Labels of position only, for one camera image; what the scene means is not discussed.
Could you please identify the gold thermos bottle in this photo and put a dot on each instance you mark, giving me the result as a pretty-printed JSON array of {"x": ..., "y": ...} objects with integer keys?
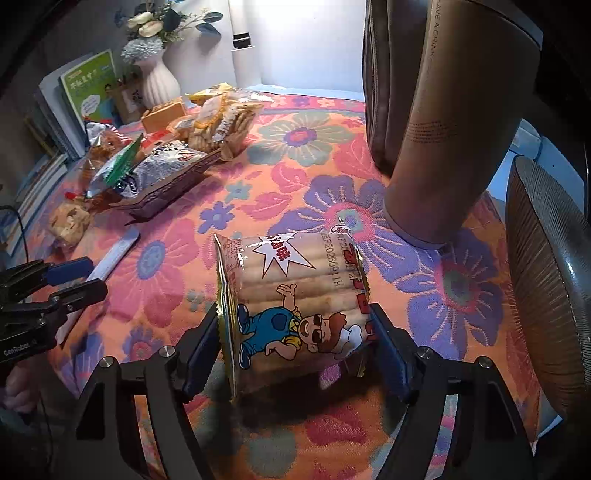
[{"x": 478, "y": 67}]

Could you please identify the orange striped snack bag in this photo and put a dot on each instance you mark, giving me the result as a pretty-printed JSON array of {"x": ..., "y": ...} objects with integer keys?
[{"x": 104, "y": 142}]

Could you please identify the floral orange table mat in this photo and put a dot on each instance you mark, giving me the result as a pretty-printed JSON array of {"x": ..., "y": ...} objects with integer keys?
[{"x": 305, "y": 167}]

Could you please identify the flat book stack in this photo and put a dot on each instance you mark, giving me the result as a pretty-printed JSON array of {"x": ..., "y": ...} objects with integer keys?
[{"x": 40, "y": 182}]

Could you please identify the blue white snack bag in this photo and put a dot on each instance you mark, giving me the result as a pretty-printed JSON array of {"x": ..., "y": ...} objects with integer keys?
[{"x": 163, "y": 161}]

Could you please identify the white desk lamp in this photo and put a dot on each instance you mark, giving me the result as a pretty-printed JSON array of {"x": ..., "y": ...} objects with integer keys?
[{"x": 244, "y": 55}]

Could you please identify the orange toast bread pack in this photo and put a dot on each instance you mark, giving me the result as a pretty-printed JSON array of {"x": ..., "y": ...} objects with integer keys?
[{"x": 160, "y": 116}]

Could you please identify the green cover book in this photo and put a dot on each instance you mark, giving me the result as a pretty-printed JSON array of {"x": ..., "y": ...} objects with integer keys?
[{"x": 89, "y": 87}]

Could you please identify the yellow chips bag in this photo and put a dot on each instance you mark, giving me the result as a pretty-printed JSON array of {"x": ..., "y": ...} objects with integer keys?
[{"x": 200, "y": 97}]

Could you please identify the green white snack pack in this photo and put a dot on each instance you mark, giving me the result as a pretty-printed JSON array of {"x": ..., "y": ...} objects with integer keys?
[{"x": 114, "y": 169}]

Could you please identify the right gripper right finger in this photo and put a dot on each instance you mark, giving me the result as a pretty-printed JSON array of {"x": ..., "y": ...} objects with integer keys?
[{"x": 395, "y": 353}]

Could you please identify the white ribbed vase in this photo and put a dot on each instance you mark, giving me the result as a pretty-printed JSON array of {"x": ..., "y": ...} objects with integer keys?
[{"x": 159, "y": 86}]

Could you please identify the red bread roll pack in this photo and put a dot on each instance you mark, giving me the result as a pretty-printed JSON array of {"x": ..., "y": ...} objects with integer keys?
[{"x": 152, "y": 140}]

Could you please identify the brown pen holder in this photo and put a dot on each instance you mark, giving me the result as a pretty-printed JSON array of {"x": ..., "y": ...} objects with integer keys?
[{"x": 128, "y": 100}]

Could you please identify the purple stick sachet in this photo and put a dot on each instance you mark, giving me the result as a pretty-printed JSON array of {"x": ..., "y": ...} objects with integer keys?
[{"x": 102, "y": 272}]

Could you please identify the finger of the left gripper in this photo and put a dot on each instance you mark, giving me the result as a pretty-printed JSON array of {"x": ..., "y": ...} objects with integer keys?
[
  {"x": 77, "y": 297},
  {"x": 58, "y": 274}
]

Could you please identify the grey striped pouch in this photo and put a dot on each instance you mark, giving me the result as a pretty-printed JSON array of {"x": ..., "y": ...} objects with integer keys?
[{"x": 392, "y": 52}]

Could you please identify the upright book row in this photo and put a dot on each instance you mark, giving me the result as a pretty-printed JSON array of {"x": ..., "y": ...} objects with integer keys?
[{"x": 50, "y": 96}]

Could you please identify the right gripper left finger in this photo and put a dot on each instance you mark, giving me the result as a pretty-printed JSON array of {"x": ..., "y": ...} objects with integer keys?
[{"x": 197, "y": 351}]

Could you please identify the nut bar clear pack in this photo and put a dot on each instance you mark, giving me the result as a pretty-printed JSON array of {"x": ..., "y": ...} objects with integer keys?
[{"x": 68, "y": 223}]

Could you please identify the artificial flower bouquet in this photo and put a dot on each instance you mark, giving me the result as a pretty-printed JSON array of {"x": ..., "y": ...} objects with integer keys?
[{"x": 153, "y": 25}]

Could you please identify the round cracker bag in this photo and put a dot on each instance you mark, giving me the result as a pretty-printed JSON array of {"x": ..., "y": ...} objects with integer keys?
[{"x": 224, "y": 121}]

